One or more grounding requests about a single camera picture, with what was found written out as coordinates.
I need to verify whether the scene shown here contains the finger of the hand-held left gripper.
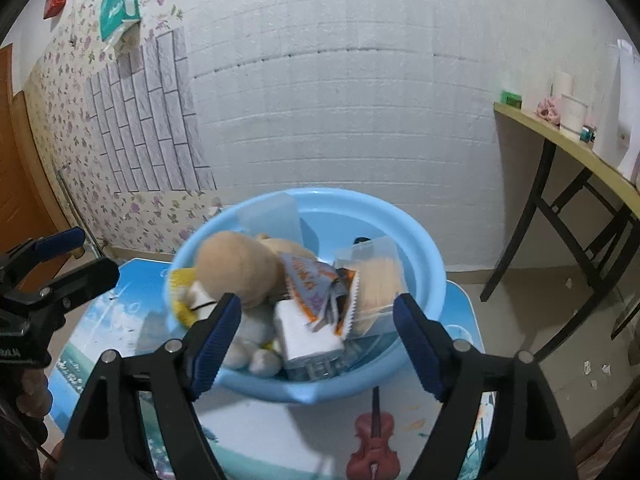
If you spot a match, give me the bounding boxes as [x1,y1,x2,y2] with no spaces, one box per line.
[15,258,121,331]
[0,226,86,286]

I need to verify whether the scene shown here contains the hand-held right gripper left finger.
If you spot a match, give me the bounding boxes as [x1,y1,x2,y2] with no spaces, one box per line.
[57,292,243,480]

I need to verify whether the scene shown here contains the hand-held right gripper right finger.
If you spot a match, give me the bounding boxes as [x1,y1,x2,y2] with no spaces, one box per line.
[392,292,576,480]

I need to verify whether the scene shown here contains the blue plastic basin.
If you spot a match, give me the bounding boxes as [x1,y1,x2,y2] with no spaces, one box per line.
[167,187,446,406]

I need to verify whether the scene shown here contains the beige and white plush toy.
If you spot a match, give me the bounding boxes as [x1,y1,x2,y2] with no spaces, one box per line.
[169,232,321,376]

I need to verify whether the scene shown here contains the bag of beige sticks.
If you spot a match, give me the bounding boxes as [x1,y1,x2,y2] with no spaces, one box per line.
[332,237,402,338]

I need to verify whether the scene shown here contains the yellow and white tissue pack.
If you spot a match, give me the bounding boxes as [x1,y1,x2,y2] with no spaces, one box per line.
[272,300,347,361]

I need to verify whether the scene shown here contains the clear floss pick box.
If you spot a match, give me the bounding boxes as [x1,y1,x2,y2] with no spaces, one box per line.
[285,347,351,382]

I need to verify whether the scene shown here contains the printed snack packet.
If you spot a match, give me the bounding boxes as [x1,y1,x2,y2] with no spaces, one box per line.
[279,252,362,337]

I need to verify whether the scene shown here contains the translucent plastic box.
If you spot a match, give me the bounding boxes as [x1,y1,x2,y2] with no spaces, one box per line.
[236,194,307,256]

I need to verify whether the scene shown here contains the person's left hand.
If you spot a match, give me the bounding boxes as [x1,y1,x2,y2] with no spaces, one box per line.
[20,371,63,480]

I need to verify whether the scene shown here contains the brown wooden door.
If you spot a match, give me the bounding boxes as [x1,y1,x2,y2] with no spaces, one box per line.
[0,45,66,291]

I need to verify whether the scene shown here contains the green hanging bag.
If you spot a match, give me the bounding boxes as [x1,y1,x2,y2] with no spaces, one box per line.
[100,0,143,53]

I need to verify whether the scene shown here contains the yellow-top side table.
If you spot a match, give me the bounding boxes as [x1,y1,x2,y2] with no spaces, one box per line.
[492,101,640,361]

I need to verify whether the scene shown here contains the pink ornament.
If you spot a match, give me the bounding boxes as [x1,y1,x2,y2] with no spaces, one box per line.
[537,96,563,123]

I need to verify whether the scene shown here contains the wide white cup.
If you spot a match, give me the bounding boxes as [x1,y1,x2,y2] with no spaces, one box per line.
[559,92,588,133]

